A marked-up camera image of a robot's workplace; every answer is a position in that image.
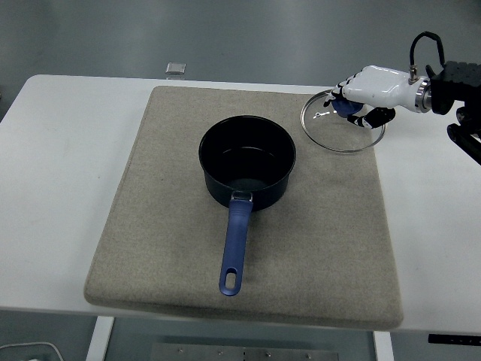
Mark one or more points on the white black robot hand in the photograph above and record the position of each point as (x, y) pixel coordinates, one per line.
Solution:
(379, 86)

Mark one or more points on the glass pot lid blue knob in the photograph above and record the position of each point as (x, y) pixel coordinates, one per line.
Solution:
(345, 109)

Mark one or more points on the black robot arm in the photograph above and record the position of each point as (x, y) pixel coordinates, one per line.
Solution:
(454, 86)

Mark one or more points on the small silver floor plate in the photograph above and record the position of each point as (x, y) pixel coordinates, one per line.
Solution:
(176, 68)

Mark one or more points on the beige fabric mat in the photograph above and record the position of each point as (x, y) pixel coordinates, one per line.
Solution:
(169, 225)

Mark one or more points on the white table leg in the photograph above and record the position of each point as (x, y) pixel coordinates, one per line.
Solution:
(383, 347)
(98, 338)

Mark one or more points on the black table control panel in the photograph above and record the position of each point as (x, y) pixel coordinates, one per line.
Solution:
(454, 338)

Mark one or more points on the grey metal plate with screws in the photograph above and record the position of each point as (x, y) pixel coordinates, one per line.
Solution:
(244, 353)

